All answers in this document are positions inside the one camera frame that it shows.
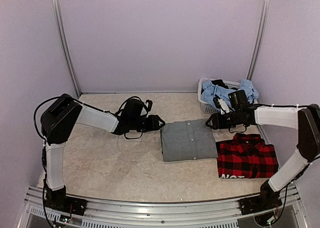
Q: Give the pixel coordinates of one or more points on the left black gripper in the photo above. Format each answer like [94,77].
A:
[154,124]

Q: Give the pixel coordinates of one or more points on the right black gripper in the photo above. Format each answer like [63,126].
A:
[217,123]

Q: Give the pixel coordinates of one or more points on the white plastic laundry basket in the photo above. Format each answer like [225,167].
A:
[206,107]

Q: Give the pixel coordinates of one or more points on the grey long sleeve shirt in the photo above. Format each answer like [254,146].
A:
[187,140]

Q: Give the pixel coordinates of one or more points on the red black plaid shirt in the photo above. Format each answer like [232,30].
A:
[246,156]

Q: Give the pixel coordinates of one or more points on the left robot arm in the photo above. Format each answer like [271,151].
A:
[58,121]

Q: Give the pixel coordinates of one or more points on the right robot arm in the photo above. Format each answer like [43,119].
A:
[297,125]

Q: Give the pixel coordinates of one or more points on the light blue shirt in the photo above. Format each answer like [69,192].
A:
[211,90]

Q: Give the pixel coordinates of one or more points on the black garment in basket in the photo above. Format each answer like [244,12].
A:
[220,83]

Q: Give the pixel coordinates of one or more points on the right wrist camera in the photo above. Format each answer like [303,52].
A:
[222,105]

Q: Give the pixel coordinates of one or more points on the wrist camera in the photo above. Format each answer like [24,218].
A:
[148,105]
[222,105]

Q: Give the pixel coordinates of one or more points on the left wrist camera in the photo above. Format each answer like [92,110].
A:
[148,105]

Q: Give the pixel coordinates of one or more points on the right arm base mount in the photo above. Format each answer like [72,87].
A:
[267,199]

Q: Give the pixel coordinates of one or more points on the right aluminium frame post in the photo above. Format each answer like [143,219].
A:
[259,38]

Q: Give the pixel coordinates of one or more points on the aluminium frame post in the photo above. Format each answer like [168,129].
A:
[64,45]
[259,38]

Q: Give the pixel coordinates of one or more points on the front aluminium rail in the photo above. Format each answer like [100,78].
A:
[113,213]

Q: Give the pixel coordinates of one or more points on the left aluminium frame post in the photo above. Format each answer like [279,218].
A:
[64,45]

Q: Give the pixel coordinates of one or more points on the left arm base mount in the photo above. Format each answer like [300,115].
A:
[59,200]

